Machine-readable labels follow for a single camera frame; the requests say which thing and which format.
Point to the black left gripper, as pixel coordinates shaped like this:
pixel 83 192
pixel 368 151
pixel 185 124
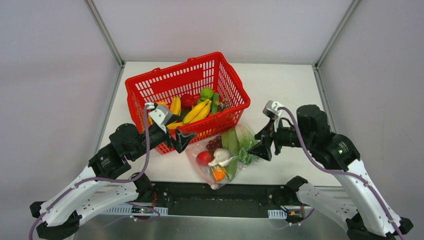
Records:
pixel 173 139

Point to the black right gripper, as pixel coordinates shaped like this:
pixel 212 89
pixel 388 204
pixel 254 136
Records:
pixel 271 140

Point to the green lettuce head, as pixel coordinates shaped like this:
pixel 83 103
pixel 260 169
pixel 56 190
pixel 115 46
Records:
pixel 246 140

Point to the red apple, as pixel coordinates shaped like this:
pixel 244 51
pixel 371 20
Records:
pixel 204 158

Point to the green leafy vegetable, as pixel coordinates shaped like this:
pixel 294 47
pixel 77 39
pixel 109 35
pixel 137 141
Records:
pixel 230 142

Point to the dark purple grape bunch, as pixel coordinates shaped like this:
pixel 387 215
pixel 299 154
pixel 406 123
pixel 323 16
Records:
pixel 214 144

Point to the clear zip top bag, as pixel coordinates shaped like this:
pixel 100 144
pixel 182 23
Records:
pixel 205 172

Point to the white garlic bulb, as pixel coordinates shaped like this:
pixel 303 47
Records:
pixel 222 157

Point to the red plastic shopping basket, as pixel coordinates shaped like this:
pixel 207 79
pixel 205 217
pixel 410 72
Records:
pixel 190 77

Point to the orange green mango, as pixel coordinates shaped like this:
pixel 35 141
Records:
pixel 218 173

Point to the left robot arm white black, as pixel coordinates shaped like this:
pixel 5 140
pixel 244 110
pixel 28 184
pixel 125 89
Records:
pixel 113 176

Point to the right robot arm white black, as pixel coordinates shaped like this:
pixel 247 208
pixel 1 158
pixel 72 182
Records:
pixel 370 216

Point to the yellow banana bunch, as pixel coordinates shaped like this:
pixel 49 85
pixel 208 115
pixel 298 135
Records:
pixel 199 112
pixel 176 106

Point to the dark red fruit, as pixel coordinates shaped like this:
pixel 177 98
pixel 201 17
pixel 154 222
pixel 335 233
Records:
pixel 187 101

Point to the orange bell pepper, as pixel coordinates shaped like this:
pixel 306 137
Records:
pixel 162 103

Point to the small brown grape bunch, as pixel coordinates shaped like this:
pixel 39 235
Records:
pixel 223 105

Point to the light green round fruit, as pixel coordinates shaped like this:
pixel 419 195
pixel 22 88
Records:
pixel 207 93

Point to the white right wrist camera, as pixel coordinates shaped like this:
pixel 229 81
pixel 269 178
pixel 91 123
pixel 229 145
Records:
pixel 272 110

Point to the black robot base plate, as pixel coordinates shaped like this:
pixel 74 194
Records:
pixel 230 200

